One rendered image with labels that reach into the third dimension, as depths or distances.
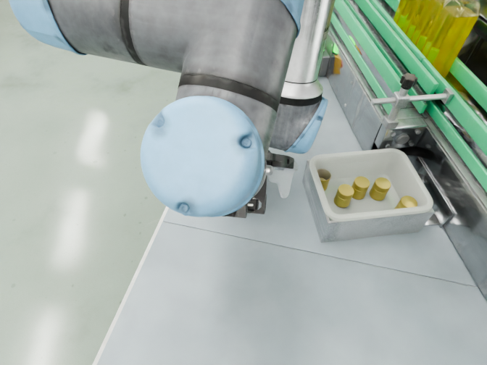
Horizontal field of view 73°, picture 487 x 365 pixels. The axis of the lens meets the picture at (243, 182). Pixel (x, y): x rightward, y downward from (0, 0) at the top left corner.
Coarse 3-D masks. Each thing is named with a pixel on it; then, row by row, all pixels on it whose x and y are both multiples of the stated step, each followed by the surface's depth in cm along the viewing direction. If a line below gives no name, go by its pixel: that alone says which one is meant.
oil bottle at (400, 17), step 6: (402, 0) 84; (408, 0) 82; (402, 6) 85; (408, 6) 82; (396, 12) 87; (402, 12) 85; (408, 12) 83; (396, 18) 88; (402, 18) 85; (396, 24) 88; (402, 24) 86
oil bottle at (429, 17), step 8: (432, 0) 73; (440, 0) 71; (432, 8) 74; (440, 8) 72; (424, 16) 77; (432, 16) 74; (424, 24) 77; (432, 24) 74; (416, 32) 80; (424, 32) 77; (416, 40) 80; (424, 40) 77
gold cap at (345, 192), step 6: (342, 186) 72; (348, 186) 72; (342, 192) 71; (348, 192) 71; (336, 198) 73; (342, 198) 71; (348, 198) 71; (336, 204) 73; (342, 204) 72; (348, 204) 73
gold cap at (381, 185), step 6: (378, 180) 73; (384, 180) 73; (372, 186) 74; (378, 186) 72; (384, 186) 72; (390, 186) 72; (372, 192) 74; (378, 192) 72; (384, 192) 72; (372, 198) 75; (378, 198) 74
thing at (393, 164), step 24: (312, 168) 71; (336, 168) 76; (360, 168) 77; (384, 168) 78; (408, 168) 72; (336, 192) 76; (408, 192) 72; (336, 216) 64; (360, 216) 64; (384, 216) 64
